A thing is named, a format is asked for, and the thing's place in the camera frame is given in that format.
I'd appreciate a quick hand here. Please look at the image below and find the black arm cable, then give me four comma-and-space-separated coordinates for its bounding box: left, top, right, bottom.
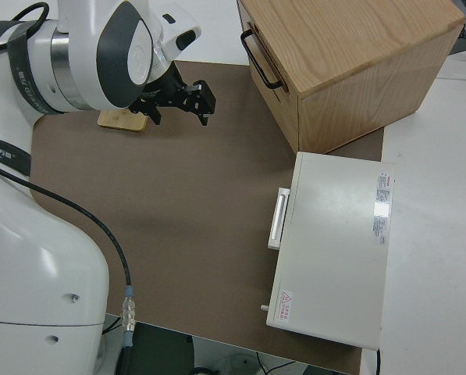
0, 2, 50, 52

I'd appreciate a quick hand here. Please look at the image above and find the black cable with metal connector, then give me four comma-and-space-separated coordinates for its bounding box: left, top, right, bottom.
0, 158, 138, 375

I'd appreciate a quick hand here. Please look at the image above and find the white toaster oven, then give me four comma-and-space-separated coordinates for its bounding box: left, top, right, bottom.
260, 151, 397, 350

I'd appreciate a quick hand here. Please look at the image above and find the large wooden box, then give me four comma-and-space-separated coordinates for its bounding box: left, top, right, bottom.
236, 0, 466, 155

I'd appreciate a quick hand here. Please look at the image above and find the brown table mat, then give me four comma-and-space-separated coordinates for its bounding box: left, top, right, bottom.
29, 60, 386, 375

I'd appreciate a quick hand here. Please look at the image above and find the wooden mug tree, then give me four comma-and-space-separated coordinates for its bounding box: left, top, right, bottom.
97, 108, 148, 134

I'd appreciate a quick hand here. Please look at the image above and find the black box handle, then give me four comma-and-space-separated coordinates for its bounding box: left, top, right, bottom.
240, 30, 283, 90

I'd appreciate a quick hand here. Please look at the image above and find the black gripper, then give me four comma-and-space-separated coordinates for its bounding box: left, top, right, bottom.
130, 62, 217, 127

